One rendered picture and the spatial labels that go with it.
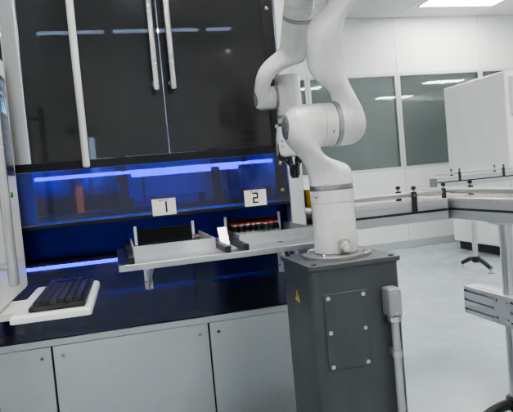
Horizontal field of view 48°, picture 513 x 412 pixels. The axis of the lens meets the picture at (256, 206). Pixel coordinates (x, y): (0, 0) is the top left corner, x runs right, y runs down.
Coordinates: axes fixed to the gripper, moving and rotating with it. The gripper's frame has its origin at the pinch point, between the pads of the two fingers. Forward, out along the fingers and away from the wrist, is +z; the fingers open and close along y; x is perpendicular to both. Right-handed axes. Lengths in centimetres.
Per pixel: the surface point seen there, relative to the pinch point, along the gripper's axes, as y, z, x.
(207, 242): 30.7, 20.0, -2.1
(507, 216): -82, 23, -3
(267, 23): -4, -56, -28
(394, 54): -307, -139, -488
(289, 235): 3.2, 21.0, -2.1
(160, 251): 46, 21, -2
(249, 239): 16.7, 20.5, -2.0
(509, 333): -86, 71, -12
